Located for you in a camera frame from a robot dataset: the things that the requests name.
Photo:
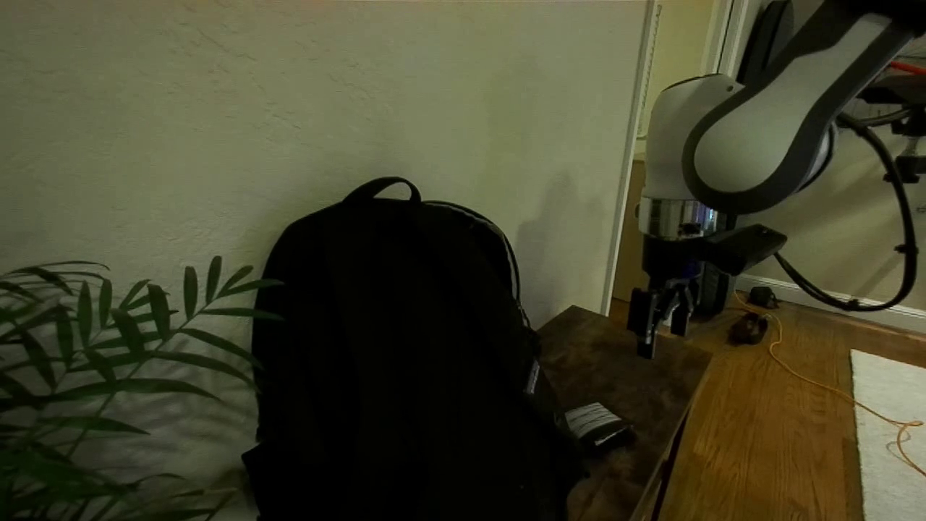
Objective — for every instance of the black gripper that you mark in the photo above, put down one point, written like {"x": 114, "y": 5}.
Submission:
{"x": 689, "y": 279}

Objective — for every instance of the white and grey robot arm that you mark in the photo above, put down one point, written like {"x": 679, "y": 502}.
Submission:
{"x": 721, "y": 149}

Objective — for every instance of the black backpack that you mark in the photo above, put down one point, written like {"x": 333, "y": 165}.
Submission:
{"x": 398, "y": 372}

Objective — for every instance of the dark wooden console table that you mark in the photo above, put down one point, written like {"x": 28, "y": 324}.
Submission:
{"x": 593, "y": 359}

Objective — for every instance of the dark object on floor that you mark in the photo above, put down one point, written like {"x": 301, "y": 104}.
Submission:
{"x": 747, "y": 327}

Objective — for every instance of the white rug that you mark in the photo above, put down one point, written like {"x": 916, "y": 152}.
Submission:
{"x": 890, "y": 434}

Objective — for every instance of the green potted plant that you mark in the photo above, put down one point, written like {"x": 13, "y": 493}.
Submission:
{"x": 120, "y": 396}

